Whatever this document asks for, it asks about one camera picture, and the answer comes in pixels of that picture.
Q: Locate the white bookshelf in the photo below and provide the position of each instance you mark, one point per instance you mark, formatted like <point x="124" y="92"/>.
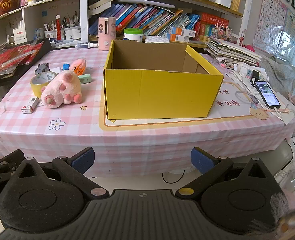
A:
<point x="83" y="10"/>

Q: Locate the yellow cardboard box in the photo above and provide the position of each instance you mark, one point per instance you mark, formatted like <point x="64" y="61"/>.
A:
<point x="150" y="92"/>

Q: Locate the white drinking straw box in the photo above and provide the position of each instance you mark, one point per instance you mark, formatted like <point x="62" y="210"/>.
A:
<point x="20" y="37"/>

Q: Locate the pink humidifier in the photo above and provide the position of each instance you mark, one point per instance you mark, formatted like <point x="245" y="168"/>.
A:
<point x="107" y="33"/>

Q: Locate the black smartphone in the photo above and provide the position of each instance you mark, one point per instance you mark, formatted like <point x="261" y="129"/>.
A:
<point x="266" y="93"/>

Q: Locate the red packets in plastic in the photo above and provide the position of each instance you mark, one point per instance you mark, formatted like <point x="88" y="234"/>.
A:
<point x="10" y="60"/>

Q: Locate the pink alphabet poster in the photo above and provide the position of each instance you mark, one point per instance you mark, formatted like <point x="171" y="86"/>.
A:
<point x="270" y="17"/>

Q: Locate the row of colourful books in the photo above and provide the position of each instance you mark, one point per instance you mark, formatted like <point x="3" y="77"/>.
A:
<point x="147" y="17"/>

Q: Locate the white jar green lid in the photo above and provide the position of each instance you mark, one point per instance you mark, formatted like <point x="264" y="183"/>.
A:
<point x="133" y="36"/>

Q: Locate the orange blue white carton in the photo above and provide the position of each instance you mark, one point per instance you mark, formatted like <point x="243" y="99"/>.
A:
<point x="176" y="38"/>
<point x="182" y="31"/>

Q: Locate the small white pen holder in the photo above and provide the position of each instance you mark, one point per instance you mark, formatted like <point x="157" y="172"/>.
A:
<point x="50" y="34"/>

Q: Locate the pink pig plush toy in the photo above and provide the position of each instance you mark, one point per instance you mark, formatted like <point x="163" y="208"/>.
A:
<point x="62" y="87"/>

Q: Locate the clear spray bottle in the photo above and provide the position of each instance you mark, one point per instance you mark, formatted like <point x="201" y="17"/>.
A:
<point x="86" y="45"/>

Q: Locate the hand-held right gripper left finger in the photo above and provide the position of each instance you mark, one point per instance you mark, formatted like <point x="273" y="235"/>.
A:
<point x="83" y="160"/>

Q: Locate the red boxed book set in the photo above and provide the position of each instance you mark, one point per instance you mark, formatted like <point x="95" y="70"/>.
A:
<point x="212" y="20"/>

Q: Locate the black electronic keyboard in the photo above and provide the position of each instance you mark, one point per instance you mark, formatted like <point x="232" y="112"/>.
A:
<point x="46" y="47"/>

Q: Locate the white tissue pack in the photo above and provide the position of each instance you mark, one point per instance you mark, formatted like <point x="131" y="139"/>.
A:
<point x="157" y="39"/>

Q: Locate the stack of papers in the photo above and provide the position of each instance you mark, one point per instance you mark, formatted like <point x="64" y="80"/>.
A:
<point x="230" y="53"/>

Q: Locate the blue plastic toy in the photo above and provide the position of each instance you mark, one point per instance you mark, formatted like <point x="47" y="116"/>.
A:
<point x="66" y="67"/>

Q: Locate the yellow tape roll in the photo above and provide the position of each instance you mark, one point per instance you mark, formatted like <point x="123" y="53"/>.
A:
<point x="36" y="85"/>

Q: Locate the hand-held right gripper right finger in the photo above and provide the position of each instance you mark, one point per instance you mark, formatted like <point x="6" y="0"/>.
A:
<point x="200" y="162"/>

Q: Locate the white power strip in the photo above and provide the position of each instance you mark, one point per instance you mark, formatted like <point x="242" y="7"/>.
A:
<point x="245" y="70"/>

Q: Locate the pink chick plush toy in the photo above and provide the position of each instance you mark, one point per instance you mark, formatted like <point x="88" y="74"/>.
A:
<point x="78" y="63"/>

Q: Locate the small red white box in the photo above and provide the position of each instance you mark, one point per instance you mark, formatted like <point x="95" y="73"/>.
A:
<point x="30" y="105"/>

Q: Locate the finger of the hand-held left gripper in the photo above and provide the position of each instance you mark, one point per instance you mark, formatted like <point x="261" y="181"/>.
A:
<point x="5" y="166"/>

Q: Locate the green correction tape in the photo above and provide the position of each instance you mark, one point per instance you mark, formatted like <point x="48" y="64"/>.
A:
<point x="85" y="78"/>

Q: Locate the grey toy car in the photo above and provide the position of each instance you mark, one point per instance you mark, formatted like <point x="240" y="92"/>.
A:
<point x="42" y="68"/>

